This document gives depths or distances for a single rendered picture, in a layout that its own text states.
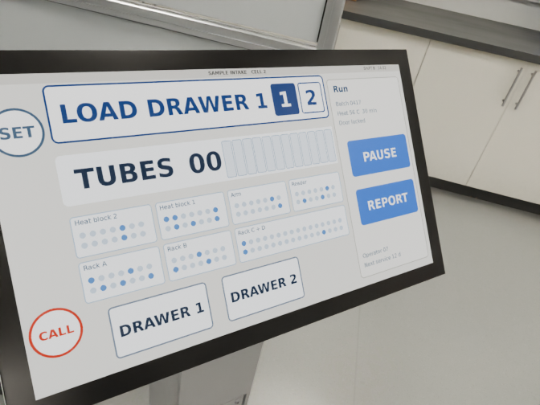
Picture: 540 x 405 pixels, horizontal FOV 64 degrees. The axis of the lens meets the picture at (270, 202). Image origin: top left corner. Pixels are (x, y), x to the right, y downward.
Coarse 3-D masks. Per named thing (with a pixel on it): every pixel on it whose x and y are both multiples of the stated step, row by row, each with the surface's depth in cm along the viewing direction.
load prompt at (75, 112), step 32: (64, 96) 38; (96, 96) 39; (128, 96) 41; (160, 96) 42; (192, 96) 44; (224, 96) 45; (256, 96) 47; (288, 96) 49; (320, 96) 51; (64, 128) 38; (96, 128) 39; (128, 128) 40; (160, 128) 42; (192, 128) 43; (224, 128) 45
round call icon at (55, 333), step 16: (64, 304) 37; (32, 320) 36; (48, 320) 36; (64, 320) 37; (80, 320) 38; (32, 336) 36; (48, 336) 36; (64, 336) 37; (80, 336) 37; (32, 352) 36; (48, 352) 36; (64, 352) 37
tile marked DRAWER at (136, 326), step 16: (176, 288) 42; (192, 288) 42; (128, 304) 39; (144, 304) 40; (160, 304) 41; (176, 304) 42; (192, 304) 42; (208, 304) 43; (112, 320) 39; (128, 320) 39; (144, 320) 40; (160, 320) 41; (176, 320) 41; (192, 320) 42; (208, 320) 43; (112, 336) 39; (128, 336) 39; (144, 336) 40; (160, 336) 41; (176, 336) 41; (128, 352) 39
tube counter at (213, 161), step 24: (192, 144) 43; (216, 144) 45; (240, 144) 46; (264, 144) 47; (288, 144) 49; (312, 144) 50; (192, 168) 43; (216, 168) 44; (240, 168) 46; (264, 168) 47; (288, 168) 49
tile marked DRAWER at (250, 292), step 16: (240, 272) 45; (256, 272) 46; (272, 272) 47; (288, 272) 48; (224, 288) 44; (240, 288) 45; (256, 288) 46; (272, 288) 47; (288, 288) 48; (304, 288) 48; (240, 304) 45; (256, 304) 46; (272, 304) 46
